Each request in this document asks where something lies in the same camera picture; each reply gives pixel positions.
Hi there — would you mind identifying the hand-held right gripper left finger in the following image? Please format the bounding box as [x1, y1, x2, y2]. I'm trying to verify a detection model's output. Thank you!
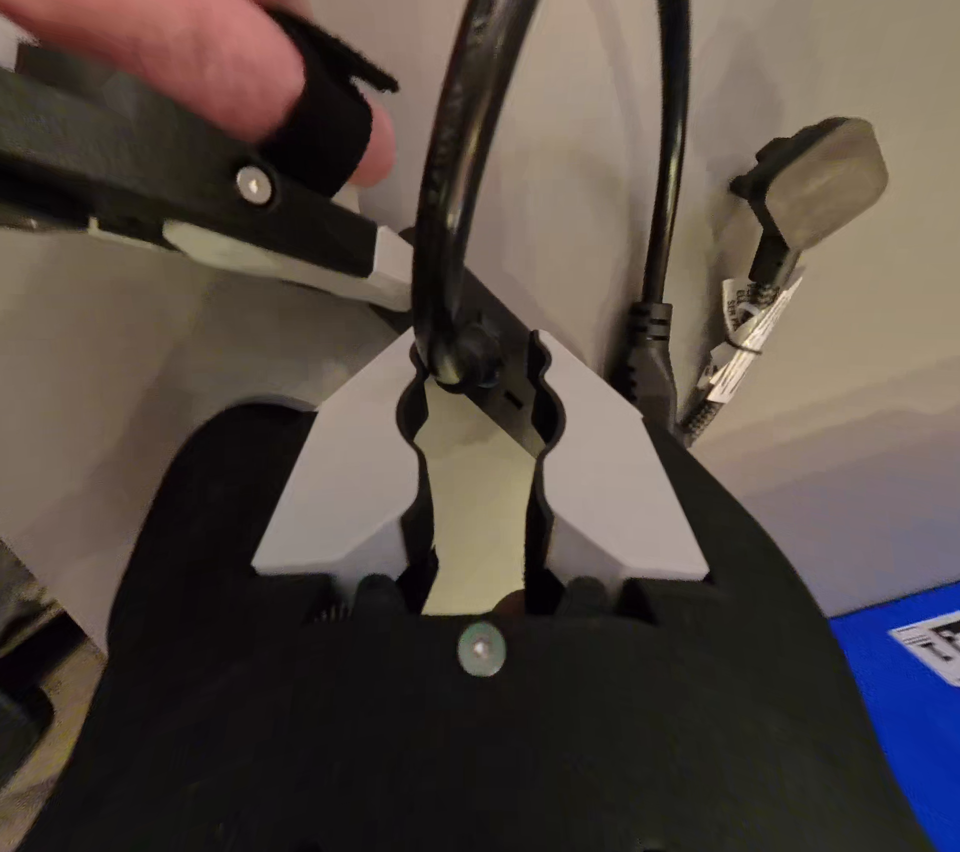
[251, 330, 440, 594]

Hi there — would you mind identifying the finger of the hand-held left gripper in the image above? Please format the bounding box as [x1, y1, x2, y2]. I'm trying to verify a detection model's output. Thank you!
[88, 216, 415, 313]

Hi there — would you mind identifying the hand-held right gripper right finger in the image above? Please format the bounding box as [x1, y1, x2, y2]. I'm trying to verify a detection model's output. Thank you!
[523, 329, 712, 596]

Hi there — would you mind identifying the black power cable with plug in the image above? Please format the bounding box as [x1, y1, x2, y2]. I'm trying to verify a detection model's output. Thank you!
[411, 0, 594, 388]

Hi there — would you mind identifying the black dimpled round pad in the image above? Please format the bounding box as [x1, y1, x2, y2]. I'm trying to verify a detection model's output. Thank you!
[105, 402, 320, 650]

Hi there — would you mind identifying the blue plastic bin with label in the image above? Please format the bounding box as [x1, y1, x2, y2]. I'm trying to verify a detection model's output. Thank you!
[828, 582, 960, 852]

